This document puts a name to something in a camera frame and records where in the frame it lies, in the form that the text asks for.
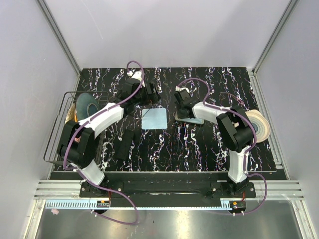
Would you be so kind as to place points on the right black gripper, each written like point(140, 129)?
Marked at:
point(180, 116)

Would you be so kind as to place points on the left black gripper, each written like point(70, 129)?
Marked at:
point(153, 97)

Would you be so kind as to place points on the dark green glasses case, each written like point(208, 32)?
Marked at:
point(182, 120)

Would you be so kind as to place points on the light blue cloth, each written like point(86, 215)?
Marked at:
point(156, 118)
point(194, 120)

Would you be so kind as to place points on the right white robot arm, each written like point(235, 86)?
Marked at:
point(236, 130)

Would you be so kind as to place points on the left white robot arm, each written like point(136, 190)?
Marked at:
point(77, 143)

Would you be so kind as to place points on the black glasses case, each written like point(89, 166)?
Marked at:
point(122, 152)

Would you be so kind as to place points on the blue ceramic plate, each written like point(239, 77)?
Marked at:
point(85, 106)

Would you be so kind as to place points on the woven beige plate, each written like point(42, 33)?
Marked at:
point(70, 114)

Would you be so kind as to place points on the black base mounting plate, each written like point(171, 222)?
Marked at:
point(211, 184)

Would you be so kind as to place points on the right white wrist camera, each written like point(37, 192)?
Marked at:
point(179, 89)

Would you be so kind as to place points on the black wire dish rack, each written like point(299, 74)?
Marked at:
point(50, 154)

